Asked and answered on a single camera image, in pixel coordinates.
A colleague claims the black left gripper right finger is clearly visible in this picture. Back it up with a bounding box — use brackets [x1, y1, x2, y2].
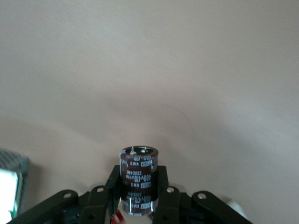
[152, 164, 252, 224]

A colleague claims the short dark electrolytic capacitor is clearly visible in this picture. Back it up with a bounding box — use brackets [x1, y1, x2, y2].
[118, 144, 160, 203]

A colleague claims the silver metal power supply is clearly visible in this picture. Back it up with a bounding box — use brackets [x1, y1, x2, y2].
[0, 148, 30, 221]

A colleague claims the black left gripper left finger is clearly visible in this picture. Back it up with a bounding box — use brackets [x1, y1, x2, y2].
[9, 164, 122, 224]

